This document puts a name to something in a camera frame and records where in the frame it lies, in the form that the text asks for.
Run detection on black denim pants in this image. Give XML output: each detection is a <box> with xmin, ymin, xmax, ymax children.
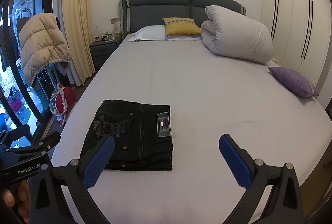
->
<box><xmin>81</xmin><ymin>100</ymin><xmax>173</xmax><ymax>171</ymax></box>

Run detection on person's left hand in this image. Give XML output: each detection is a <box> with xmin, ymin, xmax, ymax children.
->
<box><xmin>1</xmin><ymin>180</ymin><xmax>31</xmax><ymax>223</ymax></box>

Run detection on grey perforated laundry basket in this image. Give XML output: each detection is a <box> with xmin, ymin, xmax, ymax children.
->
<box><xmin>34</xmin><ymin>64</ymin><xmax>60</xmax><ymax>102</ymax></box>

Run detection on purple cushion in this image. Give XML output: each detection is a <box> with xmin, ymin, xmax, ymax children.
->
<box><xmin>268</xmin><ymin>66</ymin><xmax>319</xmax><ymax>98</ymax></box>

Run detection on beige puffer jacket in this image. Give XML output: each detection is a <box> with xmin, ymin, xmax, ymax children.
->
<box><xmin>19</xmin><ymin>13</ymin><xmax>71</xmax><ymax>86</ymax></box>

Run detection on dark grey nightstand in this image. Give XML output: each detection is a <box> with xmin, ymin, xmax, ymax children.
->
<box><xmin>89</xmin><ymin>37</ymin><xmax>122</xmax><ymax>72</ymax></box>

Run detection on folded white duvet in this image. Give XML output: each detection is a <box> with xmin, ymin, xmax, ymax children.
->
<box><xmin>201</xmin><ymin>5</ymin><xmax>273</xmax><ymax>65</ymax></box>

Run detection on large glass window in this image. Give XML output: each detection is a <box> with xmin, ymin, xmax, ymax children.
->
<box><xmin>1</xmin><ymin>0</ymin><xmax>52</xmax><ymax>148</ymax></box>

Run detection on white pillow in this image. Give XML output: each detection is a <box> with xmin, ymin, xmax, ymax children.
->
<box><xmin>128</xmin><ymin>25</ymin><xmax>167</xmax><ymax>42</ymax></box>

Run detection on dark grey upholstered headboard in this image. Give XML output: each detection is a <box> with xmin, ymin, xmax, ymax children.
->
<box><xmin>119</xmin><ymin>0</ymin><xmax>246</xmax><ymax>38</ymax></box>

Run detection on beige curtain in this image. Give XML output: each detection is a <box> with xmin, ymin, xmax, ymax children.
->
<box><xmin>62</xmin><ymin>0</ymin><xmax>95</xmax><ymax>86</ymax></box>

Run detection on yellow cushion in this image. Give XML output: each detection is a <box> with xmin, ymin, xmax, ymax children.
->
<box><xmin>163</xmin><ymin>17</ymin><xmax>202</xmax><ymax>36</ymax></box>

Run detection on red bag with rope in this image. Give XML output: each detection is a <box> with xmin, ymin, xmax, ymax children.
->
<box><xmin>49</xmin><ymin>83</ymin><xmax>77</xmax><ymax>127</ymax></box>

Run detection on wire basket on nightstand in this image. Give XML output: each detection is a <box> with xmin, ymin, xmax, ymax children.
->
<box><xmin>95</xmin><ymin>32</ymin><xmax>116</xmax><ymax>42</ymax></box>

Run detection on white wardrobe with black handles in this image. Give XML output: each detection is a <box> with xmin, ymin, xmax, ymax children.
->
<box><xmin>261</xmin><ymin>0</ymin><xmax>331</xmax><ymax>84</ymax></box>

